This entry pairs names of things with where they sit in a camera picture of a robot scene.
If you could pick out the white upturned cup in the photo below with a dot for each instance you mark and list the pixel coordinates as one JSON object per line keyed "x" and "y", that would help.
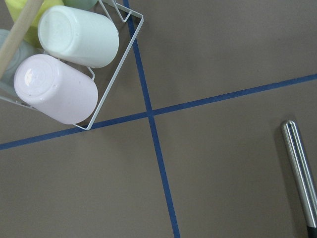
{"x": 78, "y": 36}

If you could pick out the yellow upturned cup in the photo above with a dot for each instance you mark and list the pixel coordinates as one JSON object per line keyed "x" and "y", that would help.
{"x": 15, "y": 7}

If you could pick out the wooden rack handle rod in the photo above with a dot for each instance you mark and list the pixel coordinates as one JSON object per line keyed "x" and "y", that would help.
{"x": 17, "y": 33}

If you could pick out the pink upturned cup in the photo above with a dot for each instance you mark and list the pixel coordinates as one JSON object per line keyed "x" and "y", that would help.
{"x": 56, "y": 89}

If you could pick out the white wire cup rack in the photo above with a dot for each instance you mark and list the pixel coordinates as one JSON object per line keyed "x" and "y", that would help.
{"x": 103, "y": 77}

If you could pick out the pale blue upturned cup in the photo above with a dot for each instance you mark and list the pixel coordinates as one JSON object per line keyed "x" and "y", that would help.
{"x": 24, "y": 51}

